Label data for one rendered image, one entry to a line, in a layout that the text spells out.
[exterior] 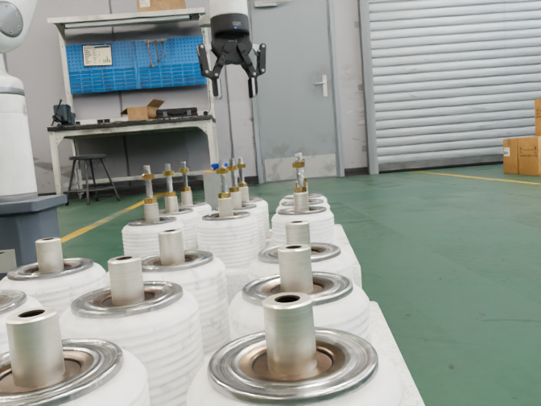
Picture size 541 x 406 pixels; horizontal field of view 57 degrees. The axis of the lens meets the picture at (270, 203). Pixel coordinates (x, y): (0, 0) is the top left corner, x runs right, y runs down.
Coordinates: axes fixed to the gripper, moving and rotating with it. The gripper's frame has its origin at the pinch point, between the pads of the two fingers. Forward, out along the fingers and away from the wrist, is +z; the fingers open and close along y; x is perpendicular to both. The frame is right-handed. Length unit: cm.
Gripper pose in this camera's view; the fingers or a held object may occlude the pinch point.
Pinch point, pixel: (235, 91)
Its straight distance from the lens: 102.1
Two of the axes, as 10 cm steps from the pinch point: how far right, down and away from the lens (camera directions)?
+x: -3.4, -0.7, 9.4
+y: 9.4, -1.1, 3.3
